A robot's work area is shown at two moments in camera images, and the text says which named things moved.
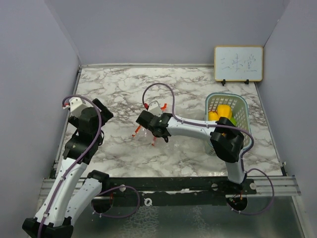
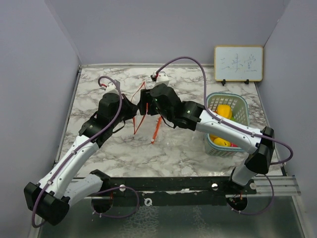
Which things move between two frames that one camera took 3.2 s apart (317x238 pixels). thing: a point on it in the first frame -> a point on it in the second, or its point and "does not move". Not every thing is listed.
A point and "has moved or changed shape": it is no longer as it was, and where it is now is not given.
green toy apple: x=234 y=121 does not move
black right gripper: x=159 y=115 -> x=145 y=98
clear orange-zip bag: x=144 y=136 has moved or changed shape
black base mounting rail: x=167 y=191 does not move
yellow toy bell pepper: x=224 y=110 does not move
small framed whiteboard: x=238 y=63 does not move
